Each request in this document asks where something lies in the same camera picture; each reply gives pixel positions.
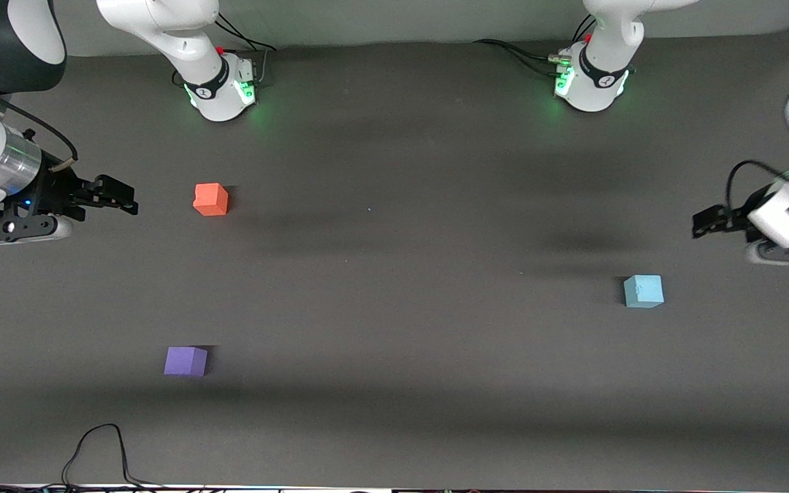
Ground light blue foam block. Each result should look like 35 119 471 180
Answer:
623 275 665 309

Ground black right arm base cables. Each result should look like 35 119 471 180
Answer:
213 12 277 86

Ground orange foam block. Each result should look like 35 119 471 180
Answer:
193 183 229 217

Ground black right arm wrist cable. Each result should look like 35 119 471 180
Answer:
0 74 79 165

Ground looped black table cable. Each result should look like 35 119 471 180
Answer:
61 423 162 488

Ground purple foam block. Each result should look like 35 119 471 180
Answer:
164 346 209 377

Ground black left arm base cable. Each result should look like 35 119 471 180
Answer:
473 39 566 76

